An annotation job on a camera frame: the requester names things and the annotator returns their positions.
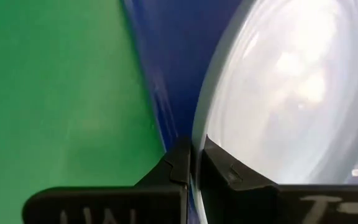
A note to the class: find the teal plate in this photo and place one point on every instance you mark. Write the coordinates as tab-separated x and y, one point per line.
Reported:
291	93

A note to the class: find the dark blue tray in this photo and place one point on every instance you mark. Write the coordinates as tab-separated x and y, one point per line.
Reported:
172	62

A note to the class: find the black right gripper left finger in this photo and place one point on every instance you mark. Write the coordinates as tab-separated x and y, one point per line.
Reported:
120	205

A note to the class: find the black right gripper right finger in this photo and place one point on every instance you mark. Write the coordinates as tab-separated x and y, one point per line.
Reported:
259	205

